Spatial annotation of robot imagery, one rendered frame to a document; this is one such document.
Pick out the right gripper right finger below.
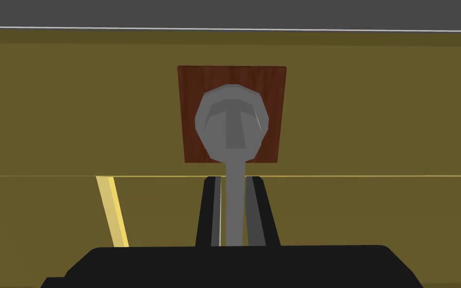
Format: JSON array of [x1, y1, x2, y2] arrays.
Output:
[[244, 175, 282, 247]]

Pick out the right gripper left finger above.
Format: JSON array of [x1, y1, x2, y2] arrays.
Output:
[[195, 175, 227, 247]]

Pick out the grey spoon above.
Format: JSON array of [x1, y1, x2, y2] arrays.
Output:
[[194, 83, 271, 247]]

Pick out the brown wooden square board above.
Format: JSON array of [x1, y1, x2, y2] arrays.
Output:
[[177, 65, 288, 164]]

